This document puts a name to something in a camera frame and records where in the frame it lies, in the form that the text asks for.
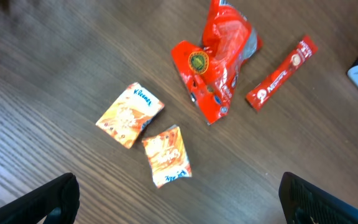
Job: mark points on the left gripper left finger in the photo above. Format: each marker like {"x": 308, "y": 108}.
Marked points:
{"x": 57, "y": 201}

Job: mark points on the orange juice carton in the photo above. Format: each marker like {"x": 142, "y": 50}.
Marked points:
{"x": 130, "y": 113}

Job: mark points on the red coffee stick sachet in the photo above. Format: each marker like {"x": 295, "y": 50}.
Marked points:
{"x": 304, "y": 50}

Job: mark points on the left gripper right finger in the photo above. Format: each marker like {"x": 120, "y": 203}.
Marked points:
{"x": 303, "y": 202}

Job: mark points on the red crinkled snack packet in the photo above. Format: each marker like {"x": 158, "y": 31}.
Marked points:
{"x": 210, "y": 70}

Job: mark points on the small orange snack packet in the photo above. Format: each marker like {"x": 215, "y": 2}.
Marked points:
{"x": 167, "y": 156}

